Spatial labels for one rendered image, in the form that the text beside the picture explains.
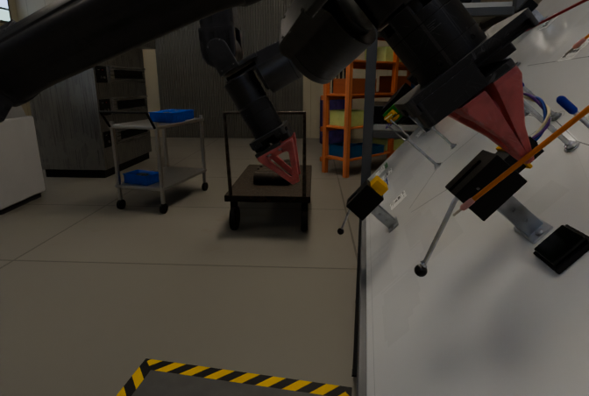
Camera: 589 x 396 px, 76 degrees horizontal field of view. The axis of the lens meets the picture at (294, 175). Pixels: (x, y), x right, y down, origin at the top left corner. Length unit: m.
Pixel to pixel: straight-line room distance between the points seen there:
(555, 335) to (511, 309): 0.05
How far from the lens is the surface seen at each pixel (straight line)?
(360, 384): 0.51
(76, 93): 5.40
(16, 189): 4.55
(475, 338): 0.41
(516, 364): 0.37
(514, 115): 0.32
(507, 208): 0.44
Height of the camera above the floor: 1.21
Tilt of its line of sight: 14 degrees down
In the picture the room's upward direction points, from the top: straight up
